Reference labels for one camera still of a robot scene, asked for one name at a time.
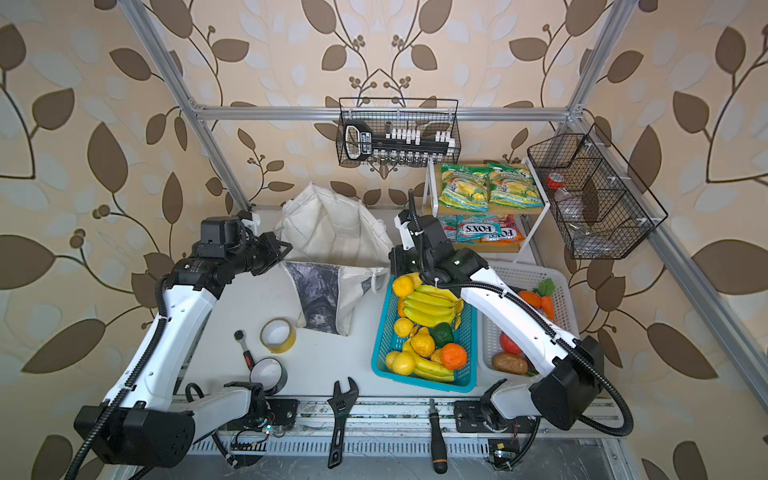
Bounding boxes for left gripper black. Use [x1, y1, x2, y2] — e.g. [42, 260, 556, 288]
[223, 230, 291, 277]

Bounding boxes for white canvas tote bag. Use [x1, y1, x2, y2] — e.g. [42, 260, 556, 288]
[274, 183, 393, 336]

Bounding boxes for green snack bag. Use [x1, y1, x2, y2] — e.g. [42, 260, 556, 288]
[487, 163, 543, 209]
[438, 164, 489, 213]

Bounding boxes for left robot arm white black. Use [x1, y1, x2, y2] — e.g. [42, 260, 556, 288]
[65, 217, 293, 479]

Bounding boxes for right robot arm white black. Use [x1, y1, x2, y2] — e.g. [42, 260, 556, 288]
[389, 209, 634, 437]

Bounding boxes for Fox's candy bag left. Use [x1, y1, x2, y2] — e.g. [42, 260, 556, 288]
[437, 215, 503, 243]

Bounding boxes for fox's candy bag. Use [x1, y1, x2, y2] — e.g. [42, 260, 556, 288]
[437, 215, 503, 243]
[488, 215, 525, 245]

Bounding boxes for Fox's candy bag right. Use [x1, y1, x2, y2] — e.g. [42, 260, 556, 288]
[488, 215, 525, 245]

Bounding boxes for upper banana bunch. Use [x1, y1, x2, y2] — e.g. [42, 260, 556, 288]
[400, 285, 464, 330]

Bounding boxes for banana bunch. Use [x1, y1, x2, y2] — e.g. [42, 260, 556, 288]
[403, 341, 455, 383]
[400, 285, 464, 330]

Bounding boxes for white wooden two-tier shelf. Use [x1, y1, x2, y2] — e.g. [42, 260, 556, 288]
[421, 159, 551, 264]

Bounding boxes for green avocado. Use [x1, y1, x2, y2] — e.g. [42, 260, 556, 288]
[430, 323, 454, 349]

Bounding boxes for white plastic basket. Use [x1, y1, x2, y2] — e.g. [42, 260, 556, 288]
[461, 266, 579, 377]

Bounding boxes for yellow tape roll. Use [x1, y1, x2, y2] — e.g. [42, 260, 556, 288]
[259, 318, 296, 354]

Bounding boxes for orange fruit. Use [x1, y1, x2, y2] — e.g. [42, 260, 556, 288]
[440, 343, 468, 371]

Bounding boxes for black socket wrench set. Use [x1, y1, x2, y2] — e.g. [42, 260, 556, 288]
[336, 120, 461, 165]

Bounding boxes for small orange pumpkin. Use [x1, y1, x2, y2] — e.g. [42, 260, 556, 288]
[518, 290, 542, 309]

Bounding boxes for lower banana bunch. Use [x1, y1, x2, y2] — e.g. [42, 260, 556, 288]
[403, 341, 455, 383]

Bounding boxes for orange carrot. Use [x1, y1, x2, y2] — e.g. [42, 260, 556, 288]
[534, 278, 556, 322]

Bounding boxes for black tape roll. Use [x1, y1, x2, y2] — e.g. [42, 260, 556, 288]
[250, 357, 288, 396]

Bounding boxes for teal plastic basket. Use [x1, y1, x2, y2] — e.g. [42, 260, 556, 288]
[372, 273, 478, 393]

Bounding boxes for brown potato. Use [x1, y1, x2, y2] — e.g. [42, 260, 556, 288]
[492, 352, 529, 376]

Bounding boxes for plastic bottle red cap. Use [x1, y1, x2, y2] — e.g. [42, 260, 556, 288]
[546, 172, 593, 241]

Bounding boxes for black adjustable wrench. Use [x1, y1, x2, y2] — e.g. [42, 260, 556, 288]
[327, 377, 359, 469]

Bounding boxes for black orange screwdriver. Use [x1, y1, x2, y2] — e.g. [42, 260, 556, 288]
[428, 398, 448, 475]

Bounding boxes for small red handled ratchet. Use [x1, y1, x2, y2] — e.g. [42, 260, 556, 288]
[234, 330, 255, 371]

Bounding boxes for black wire basket centre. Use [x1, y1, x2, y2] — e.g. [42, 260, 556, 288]
[335, 95, 461, 168]

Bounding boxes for black wire basket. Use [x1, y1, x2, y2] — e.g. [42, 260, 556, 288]
[527, 123, 668, 260]
[335, 95, 461, 168]

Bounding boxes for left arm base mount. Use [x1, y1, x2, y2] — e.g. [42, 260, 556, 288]
[214, 398, 299, 469]

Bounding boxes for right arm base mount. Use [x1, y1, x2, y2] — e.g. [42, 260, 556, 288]
[453, 400, 541, 471]

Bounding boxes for black wire basket right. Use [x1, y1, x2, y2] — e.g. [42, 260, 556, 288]
[527, 123, 668, 260]

